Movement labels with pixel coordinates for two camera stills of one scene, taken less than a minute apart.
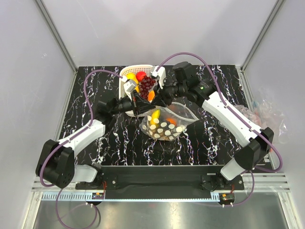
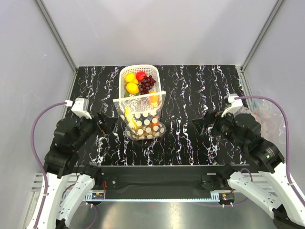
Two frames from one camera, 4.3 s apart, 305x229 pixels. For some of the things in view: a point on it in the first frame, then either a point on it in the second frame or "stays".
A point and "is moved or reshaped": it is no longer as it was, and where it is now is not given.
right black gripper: (159, 100) → (201, 123)
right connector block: (227, 198) stays
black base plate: (161, 179) stays
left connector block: (97, 196) stays
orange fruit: (171, 120) → (155, 121)
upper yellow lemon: (131, 76) stays
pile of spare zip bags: (265, 111) stays
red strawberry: (140, 75) stays
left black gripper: (138, 104) → (108, 121)
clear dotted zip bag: (167, 121) is moved or reshaped
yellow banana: (155, 114) → (129, 118)
